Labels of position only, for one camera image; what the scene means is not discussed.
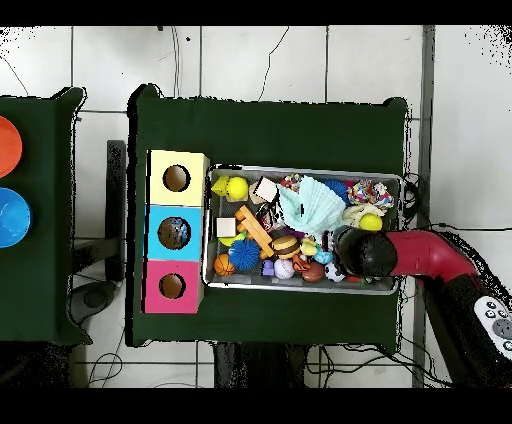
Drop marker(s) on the mint green knitted cloth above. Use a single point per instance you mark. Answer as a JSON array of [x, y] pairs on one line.
[[316, 204]]

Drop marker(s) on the packet with blue label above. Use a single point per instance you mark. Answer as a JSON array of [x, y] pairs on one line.
[[182, 232]]

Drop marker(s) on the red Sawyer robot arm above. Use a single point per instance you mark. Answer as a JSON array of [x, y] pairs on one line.
[[424, 252]]

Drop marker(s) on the wooden box with three holes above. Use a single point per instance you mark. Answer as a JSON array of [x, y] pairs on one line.
[[192, 192]]

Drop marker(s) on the silver mesh bin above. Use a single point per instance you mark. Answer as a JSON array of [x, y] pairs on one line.
[[248, 280]]

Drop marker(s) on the orange plastic toy block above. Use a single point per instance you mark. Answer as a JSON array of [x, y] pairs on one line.
[[256, 230]]

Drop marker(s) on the wooden cube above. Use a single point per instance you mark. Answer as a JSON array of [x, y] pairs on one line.
[[226, 226], [267, 190]]

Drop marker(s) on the blue spiky ball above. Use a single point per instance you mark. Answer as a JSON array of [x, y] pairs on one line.
[[244, 254]]

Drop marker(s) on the yellow cheese wedge toy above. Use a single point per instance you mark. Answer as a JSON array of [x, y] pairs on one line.
[[220, 186]]

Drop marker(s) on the toy burger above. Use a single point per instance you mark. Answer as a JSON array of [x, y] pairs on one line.
[[286, 246]]

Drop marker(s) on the orange toy basketball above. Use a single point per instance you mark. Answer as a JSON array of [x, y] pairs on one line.
[[223, 264]]

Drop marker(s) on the dark green table cloth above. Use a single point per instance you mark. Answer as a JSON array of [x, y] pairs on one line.
[[40, 280], [272, 132]]

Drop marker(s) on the small yellow tennis ball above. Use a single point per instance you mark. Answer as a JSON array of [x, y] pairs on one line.
[[370, 222]]

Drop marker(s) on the blue plastic bowl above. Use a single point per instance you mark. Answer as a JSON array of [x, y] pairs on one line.
[[12, 218]]

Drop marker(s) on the orange plastic bowl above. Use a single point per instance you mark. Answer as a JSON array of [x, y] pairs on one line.
[[8, 146]]

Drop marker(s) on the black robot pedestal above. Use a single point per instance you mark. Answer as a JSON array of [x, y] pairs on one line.
[[260, 366]]

